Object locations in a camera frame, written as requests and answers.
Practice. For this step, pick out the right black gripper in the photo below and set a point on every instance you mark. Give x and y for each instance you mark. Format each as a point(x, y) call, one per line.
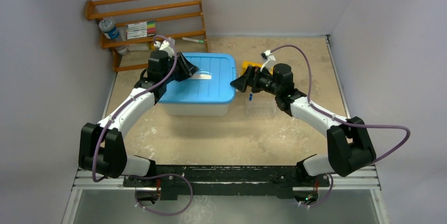
point(251, 79)

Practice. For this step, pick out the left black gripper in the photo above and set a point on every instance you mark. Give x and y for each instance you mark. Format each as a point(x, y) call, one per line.
point(187, 69)

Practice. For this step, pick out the yellow test tube rack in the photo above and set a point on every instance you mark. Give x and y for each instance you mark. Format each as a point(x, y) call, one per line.
point(246, 64)

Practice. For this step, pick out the white plastic bin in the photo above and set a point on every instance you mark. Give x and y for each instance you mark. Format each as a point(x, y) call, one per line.
point(196, 109)

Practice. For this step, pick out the blue plastic lid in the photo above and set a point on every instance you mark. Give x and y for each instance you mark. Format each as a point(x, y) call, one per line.
point(210, 85)

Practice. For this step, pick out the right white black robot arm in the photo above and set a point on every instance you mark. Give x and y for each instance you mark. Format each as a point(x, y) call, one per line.
point(349, 145)

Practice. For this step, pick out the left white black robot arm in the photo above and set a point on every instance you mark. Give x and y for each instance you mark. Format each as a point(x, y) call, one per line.
point(102, 149)

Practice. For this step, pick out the clear well plate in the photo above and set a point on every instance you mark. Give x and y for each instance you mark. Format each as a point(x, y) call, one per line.
point(260, 108)

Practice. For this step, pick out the coloured marker pen set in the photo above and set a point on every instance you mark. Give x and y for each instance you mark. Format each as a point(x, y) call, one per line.
point(140, 30)

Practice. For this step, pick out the small clear capped bottle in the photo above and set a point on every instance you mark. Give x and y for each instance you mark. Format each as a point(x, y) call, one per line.
point(122, 50)

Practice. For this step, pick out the white green marker pen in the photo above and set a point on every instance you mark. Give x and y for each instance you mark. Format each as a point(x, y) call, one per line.
point(193, 40)

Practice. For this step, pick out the blue label round container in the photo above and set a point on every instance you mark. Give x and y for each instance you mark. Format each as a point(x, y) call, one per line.
point(108, 28)

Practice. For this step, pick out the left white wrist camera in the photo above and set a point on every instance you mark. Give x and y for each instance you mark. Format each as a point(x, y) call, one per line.
point(167, 45)

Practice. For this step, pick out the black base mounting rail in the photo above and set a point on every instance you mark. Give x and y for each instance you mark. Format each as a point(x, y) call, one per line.
point(281, 181)

